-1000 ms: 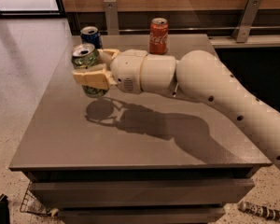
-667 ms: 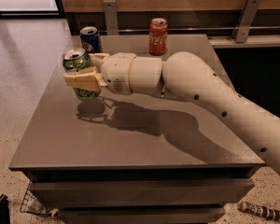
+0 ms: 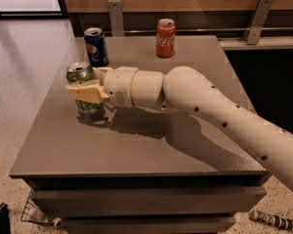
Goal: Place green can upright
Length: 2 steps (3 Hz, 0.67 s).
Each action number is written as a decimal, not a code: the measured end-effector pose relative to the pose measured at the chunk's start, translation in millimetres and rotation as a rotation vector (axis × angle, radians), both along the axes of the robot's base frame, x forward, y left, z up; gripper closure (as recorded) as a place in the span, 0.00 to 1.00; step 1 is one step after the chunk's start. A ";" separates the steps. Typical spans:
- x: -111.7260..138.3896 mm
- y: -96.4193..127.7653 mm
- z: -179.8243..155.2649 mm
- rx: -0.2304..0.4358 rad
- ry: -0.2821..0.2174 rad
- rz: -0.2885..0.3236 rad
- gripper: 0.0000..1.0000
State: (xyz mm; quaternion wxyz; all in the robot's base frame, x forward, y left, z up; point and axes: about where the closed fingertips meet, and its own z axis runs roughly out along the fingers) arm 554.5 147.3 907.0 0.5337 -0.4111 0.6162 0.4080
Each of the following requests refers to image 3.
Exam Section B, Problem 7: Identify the right metal wall bracket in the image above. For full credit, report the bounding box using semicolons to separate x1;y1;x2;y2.
242;0;273;45

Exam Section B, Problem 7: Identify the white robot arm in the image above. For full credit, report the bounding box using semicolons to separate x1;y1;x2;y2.
66;62;293;192

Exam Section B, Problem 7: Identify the black white patterned stick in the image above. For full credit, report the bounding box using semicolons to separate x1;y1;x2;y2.
248;210;293;233

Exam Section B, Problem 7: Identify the orange Coca-Cola can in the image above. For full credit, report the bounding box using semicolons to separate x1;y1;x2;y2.
156;19;176;58

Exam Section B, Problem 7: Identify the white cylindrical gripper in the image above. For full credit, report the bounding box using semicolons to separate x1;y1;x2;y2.
66;66;138;108

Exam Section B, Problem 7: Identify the metal wall bracket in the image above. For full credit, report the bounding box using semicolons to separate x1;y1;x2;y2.
242;0;273;45
108;0;125;37

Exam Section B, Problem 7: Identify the green soda can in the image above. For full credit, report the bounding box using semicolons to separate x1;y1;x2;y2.
66;61;103;114

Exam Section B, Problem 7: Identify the wire basket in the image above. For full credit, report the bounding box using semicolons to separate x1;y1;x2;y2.
21;191;62;227

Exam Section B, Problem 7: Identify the left metal wall bracket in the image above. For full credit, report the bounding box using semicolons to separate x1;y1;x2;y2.
108;0;125;37

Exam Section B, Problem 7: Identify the blue Pepsi can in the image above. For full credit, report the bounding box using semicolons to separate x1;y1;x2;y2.
84;27;109;67

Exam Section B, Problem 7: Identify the metal rail shelf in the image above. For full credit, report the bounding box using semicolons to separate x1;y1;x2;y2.
219;36;293;51

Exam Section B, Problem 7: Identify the grey drawer cabinet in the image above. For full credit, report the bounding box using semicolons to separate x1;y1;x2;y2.
9;35;286;234

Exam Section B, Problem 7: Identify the black bag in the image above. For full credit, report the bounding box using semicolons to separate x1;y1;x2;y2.
0;203;11;234

